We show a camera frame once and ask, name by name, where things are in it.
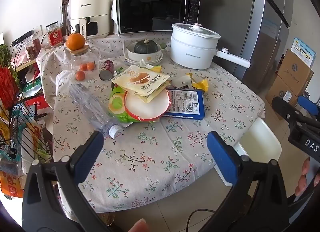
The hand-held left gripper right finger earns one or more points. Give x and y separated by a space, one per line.
222 156

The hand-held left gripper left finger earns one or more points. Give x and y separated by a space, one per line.
90 151

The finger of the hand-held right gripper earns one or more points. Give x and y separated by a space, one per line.
308 105
285 109

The clear plastic bottle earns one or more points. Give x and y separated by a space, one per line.
90 106

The green snack packet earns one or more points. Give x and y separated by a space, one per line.
116 104

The blue cardboard box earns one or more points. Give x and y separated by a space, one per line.
187 104

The round red-rimmed paper lid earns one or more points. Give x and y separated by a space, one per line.
145 108

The cream snack packet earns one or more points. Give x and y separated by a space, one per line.
140 80

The person's right hand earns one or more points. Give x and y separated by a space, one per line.
303 179

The person's left hand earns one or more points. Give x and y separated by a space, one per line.
137 226

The brown cardboard box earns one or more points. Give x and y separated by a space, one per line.
293 71
281 91

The white stool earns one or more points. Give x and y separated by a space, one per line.
260 141

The floral tablecloth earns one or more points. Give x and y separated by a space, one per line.
150 151

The red cardboard box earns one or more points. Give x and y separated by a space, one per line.
37 104

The yellow wrapper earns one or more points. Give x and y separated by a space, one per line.
200 84

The small orange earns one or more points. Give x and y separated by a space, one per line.
80 75
90 66
83 67

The red drink can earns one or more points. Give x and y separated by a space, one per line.
106 70

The grey refrigerator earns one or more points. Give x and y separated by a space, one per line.
260 29

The small white snack packet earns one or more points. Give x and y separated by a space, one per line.
182 81

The orange packet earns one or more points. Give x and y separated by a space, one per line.
11 184

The glass jar with wooden lid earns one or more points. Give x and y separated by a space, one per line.
82 58

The red net bag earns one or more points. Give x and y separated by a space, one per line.
7 84

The cream ceramic bowl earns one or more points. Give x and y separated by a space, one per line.
143 56

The white electric cooking pot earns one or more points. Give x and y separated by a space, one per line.
190 51

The large orange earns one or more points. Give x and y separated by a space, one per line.
75 41

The jars of red spices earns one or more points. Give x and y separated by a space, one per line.
32 49

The dark green pumpkin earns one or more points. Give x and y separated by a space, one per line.
146 46

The glass pot lid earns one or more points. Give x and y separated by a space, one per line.
195 30

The glass jar with red label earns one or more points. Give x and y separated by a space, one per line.
55 35

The green plant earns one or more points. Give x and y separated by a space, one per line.
6 59

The black power strip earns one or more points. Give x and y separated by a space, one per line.
22 38

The glass vase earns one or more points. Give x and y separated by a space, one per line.
65 19

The cream air fryer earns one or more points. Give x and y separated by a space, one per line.
90 6

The black microwave oven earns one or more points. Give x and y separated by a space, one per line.
155 9

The blue and white wall poster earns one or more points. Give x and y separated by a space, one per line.
303 51

